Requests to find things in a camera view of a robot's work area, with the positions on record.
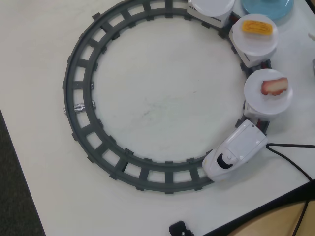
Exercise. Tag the white Shinkansen toy locomotive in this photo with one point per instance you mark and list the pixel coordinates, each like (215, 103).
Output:
(242, 145)

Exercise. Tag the grey circular toy train track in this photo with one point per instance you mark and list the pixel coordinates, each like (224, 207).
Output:
(68, 81)

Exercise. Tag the blue round dish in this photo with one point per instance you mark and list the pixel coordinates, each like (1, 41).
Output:
(256, 11)

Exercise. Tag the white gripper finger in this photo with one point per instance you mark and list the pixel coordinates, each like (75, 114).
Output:
(312, 36)

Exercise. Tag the black power adapter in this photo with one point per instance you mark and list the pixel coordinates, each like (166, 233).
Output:
(179, 228)

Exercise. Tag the red white octopus sushi toy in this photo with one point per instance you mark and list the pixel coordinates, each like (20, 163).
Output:
(274, 87)

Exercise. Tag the silver foil tape strip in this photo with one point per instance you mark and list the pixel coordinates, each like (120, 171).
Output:
(79, 108)

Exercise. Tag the light wooden seat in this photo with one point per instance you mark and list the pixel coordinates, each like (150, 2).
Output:
(275, 223)

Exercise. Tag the yellow egg sushi toy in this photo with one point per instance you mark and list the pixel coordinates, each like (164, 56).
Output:
(257, 28)

